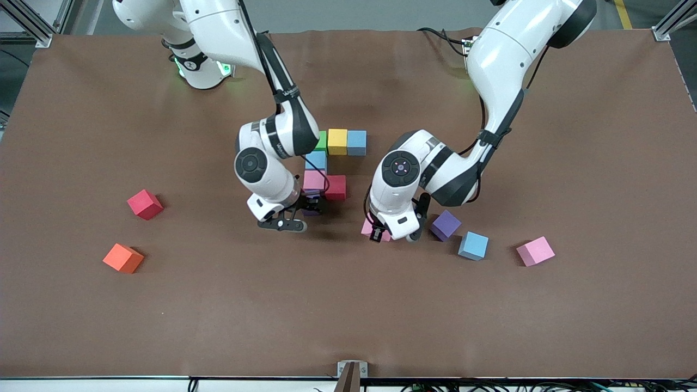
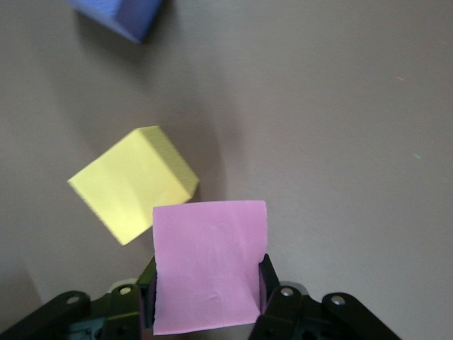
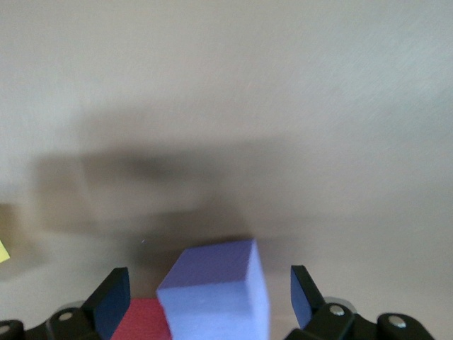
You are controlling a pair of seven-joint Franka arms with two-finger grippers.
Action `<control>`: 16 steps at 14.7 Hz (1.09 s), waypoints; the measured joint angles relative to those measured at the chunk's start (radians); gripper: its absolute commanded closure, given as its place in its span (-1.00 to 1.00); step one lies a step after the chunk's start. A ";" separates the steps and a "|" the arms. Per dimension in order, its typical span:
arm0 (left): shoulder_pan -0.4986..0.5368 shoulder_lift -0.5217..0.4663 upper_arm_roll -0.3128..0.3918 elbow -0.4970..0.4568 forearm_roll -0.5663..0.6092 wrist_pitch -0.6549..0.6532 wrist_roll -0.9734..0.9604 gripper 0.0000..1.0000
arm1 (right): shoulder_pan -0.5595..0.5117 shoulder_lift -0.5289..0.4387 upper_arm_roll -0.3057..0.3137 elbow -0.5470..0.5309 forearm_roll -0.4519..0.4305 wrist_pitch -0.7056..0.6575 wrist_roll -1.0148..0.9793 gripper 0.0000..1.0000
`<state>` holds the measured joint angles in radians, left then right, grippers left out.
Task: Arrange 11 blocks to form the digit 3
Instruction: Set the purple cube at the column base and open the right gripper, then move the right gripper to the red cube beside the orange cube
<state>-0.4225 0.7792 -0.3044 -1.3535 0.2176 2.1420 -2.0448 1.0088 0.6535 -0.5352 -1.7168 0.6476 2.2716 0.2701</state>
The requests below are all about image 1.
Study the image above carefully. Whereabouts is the pink foam cube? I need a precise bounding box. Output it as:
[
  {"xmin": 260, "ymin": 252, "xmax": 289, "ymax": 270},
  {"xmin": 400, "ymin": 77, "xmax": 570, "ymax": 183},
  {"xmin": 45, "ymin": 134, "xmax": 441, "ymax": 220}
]
[
  {"xmin": 303, "ymin": 170, "xmax": 327, "ymax": 195},
  {"xmin": 516, "ymin": 236, "xmax": 556, "ymax": 267},
  {"xmin": 361, "ymin": 218, "xmax": 392, "ymax": 243}
]

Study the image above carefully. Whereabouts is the brown table cover sheet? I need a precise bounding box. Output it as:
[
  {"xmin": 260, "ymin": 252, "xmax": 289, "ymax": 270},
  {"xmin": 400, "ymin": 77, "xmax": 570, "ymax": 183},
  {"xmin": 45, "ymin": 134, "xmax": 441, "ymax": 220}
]
[{"xmin": 0, "ymin": 28, "xmax": 697, "ymax": 380}]

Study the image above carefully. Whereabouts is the orange foam cube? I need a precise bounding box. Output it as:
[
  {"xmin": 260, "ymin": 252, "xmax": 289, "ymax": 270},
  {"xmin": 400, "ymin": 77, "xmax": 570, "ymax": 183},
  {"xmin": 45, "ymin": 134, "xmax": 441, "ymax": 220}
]
[{"xmin": 102, "ymin": 243, "xmax": 145, "ymax": 274}]

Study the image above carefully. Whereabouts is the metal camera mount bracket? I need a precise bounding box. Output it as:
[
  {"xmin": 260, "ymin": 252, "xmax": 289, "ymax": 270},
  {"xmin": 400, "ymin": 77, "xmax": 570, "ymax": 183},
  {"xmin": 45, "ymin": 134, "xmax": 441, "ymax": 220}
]
[{"xmin": 335, "ymin": 360, "xmax": 368, "ymax": 392}]

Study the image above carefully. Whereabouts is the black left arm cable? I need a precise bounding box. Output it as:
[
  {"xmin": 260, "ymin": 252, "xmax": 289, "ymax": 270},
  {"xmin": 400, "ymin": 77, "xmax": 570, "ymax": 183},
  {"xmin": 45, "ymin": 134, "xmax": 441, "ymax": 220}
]
[{"xmin": 363, "ymin": 46, "xmax": 551, "ymax": 219}]

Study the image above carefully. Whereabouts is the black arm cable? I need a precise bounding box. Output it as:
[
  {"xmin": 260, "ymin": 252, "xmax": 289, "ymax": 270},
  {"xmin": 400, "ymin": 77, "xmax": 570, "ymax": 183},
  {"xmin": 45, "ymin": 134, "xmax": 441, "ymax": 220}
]
[
  {"xmin": 363, "ymin": 46, "xmax": 551, "ymax": 219},
  {"xmin": 237, "ymin": 0, "xmax": 331, "ymax": 198}
]

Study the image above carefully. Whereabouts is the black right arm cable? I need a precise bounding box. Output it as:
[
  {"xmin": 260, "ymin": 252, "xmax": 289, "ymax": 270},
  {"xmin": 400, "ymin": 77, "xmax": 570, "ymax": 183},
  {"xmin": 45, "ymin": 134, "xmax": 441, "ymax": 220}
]
[{"xmin": 237, "ymin": 0, "xmax": 331, "ymax": 198}]

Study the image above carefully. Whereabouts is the black base cable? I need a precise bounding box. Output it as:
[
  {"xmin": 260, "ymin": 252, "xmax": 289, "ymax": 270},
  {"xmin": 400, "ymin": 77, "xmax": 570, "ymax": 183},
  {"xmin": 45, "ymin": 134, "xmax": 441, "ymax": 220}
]
[{"xmin": 417, "ymin": 27, "xmax": 470, "ymax": 56}]

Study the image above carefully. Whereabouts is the aluminium frame post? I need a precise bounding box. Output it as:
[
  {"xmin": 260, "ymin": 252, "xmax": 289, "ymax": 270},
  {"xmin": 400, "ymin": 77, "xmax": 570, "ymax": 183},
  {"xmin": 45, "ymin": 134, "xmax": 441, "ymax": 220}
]
[
  {"xmin": 652, "ymin": 0, "xmax": 697, "ymax": 42},
  {"xmin": 0, "ymin": 0, "xmax": 74, "ymax": 48}
]

